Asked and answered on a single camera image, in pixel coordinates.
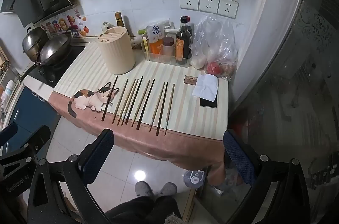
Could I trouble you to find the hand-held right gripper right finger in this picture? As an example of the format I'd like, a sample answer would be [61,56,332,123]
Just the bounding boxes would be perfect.
[223,129,318,224]

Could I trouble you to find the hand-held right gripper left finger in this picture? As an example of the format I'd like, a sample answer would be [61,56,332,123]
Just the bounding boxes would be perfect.
[26,129,115,224]

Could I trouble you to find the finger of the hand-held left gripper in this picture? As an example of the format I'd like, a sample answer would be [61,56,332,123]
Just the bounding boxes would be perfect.
[16,125,51,153]
[0,122,18,147]

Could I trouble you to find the bunch of wooden chopsticks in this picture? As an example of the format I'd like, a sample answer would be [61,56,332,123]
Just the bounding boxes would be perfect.
[101,76,175,136]

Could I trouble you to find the dark brown chopstick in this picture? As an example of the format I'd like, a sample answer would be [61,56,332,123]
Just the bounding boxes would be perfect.
[156,82,169,136]
[136,79,156,130]

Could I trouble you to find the cream ribbed chopstick holder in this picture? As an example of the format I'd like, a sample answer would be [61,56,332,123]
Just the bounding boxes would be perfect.
[97,26,136,75]

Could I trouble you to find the blue kitchen cabinet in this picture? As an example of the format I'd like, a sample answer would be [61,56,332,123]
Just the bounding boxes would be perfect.
[5,86,61,140]

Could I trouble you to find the metal dish rack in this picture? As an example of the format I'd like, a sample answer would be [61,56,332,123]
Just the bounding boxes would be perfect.
[0,49,23,118]

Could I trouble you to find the blue round floor object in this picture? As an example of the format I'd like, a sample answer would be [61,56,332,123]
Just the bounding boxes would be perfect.
[183,170,205,189]

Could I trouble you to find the grey slipper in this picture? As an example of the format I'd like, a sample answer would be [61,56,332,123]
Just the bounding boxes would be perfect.
[159,182,177,196]
[135,181,154,196]

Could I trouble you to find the black smartphone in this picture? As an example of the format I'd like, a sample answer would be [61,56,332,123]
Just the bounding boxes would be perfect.
[199,97,218,108]

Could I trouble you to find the striped cat print tablecloth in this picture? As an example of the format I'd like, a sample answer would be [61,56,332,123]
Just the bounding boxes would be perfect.
[49,39,229,185]

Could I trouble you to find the person's legs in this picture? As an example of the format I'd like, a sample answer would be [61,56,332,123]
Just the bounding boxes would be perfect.
[104,195,183,224]

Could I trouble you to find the black induction cooktop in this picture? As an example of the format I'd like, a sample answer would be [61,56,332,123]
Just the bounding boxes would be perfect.
[28,45,86,88]

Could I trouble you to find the white paper sheet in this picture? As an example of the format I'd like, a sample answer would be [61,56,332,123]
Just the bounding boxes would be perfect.
[192,74,219,103]

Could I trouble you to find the wok with steel lid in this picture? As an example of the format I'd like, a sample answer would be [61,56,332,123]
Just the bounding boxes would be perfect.
[20,31,73,81]

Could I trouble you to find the red tomato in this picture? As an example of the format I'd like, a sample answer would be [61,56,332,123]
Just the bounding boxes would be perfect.
[206,62,222,77]

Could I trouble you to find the steel steamer pot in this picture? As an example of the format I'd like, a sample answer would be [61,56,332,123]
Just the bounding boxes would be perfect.
[22,26,49,60]

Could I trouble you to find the white round food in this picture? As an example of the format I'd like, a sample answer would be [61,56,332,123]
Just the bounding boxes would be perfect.
[191,53,210,68]

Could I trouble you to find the clear organizer tray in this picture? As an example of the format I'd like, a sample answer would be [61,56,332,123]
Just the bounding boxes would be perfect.
[144,50,193,67]

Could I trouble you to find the yellow seasoning box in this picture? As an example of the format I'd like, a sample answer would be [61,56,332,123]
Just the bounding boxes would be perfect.
[142,36,151,59]

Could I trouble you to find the clear plastic bag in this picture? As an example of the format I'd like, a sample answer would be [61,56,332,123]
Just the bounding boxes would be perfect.
[190,14,238,81]

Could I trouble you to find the dark soy sauce bottle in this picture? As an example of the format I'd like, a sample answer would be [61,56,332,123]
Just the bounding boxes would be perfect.
[175,16,192,64]

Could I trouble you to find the brown lid spice jar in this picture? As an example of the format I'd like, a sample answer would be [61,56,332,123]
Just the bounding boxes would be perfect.
[162,37,175,57]

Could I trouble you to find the white and orange seasoning bag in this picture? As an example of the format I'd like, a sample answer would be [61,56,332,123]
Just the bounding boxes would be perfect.
[146,19,170,55]

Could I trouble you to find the cooking oil bottle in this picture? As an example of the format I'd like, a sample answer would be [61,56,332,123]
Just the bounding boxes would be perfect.
[114,11,126,28]

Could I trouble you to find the colourful wall stickers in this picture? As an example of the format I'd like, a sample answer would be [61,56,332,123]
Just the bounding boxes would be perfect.
[40,9,89,38]

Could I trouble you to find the white wall socket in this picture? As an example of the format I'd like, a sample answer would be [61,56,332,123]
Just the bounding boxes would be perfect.
[199,0,220,13]
[179,0,200,11]
[218,0,239,19]

